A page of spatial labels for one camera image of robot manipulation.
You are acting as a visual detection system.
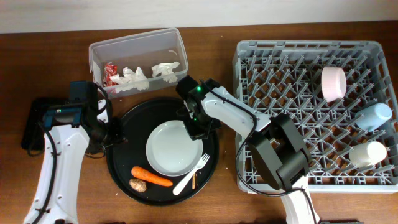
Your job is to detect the white plastic fork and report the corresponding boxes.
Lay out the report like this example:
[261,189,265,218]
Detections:
[172,152,211,196]

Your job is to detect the grey plate with food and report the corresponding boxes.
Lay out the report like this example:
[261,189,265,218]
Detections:
[146,120,203,177]

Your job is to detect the orange carrot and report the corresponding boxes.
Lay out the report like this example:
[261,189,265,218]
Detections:
[131,166,173,187]

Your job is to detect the wooden chopstick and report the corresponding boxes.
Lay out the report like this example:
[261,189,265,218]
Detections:
[192,173,196,190]

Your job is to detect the white napkin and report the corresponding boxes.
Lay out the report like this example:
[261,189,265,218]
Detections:
[110,67,149,93]

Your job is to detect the brown mushroom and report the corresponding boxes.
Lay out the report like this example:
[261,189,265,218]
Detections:
[129,179,147,192]

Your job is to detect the red candy wrapper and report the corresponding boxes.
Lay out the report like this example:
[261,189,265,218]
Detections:
[103,63,117,87]

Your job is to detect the white tissue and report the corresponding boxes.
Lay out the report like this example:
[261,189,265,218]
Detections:
[152,62,180,83]

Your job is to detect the pink bowl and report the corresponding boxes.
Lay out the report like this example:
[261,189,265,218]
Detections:
[321,67,346,103]

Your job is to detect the white cup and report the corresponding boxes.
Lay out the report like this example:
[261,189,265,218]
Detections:
[348,141,387,168]

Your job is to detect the light blue cup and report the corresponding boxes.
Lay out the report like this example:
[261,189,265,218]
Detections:
[356,103,392,131]

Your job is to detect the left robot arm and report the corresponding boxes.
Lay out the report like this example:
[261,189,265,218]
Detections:
[24,100,117,223]

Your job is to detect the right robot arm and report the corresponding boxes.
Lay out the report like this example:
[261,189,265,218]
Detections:
[176,76,319,223]

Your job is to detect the grey dishwasher rack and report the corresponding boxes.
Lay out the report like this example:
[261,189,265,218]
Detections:
[233,40,397,194]

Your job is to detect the clear plastic bin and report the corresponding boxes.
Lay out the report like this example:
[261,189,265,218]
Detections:
[88,28,188,99]

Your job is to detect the black rectangular tray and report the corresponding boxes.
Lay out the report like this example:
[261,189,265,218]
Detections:
[21,97,69,156]

